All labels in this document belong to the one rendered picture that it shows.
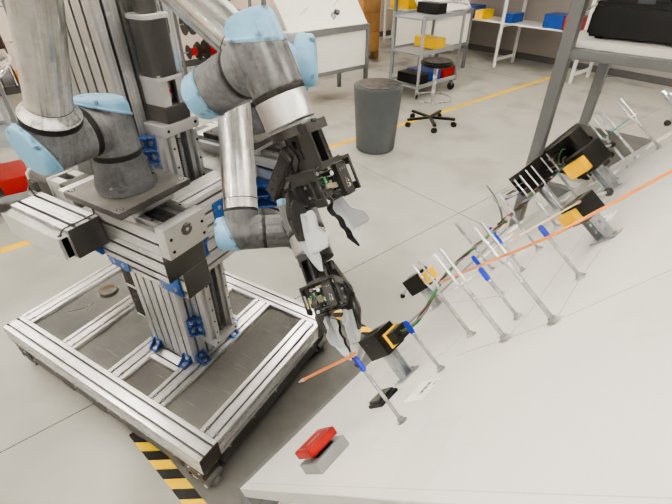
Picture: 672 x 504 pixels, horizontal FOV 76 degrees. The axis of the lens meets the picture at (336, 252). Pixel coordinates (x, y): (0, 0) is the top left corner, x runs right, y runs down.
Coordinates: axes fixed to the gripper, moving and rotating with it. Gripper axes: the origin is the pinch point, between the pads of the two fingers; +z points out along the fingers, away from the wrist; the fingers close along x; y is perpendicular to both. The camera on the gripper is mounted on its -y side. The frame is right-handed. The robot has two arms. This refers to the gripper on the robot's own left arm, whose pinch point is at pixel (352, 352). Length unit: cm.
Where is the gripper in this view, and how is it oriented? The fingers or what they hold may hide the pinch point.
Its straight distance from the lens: 82.6
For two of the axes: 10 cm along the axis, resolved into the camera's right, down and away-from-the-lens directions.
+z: 3.3, 9.0, -2.7
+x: 8.9, -3.9, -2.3
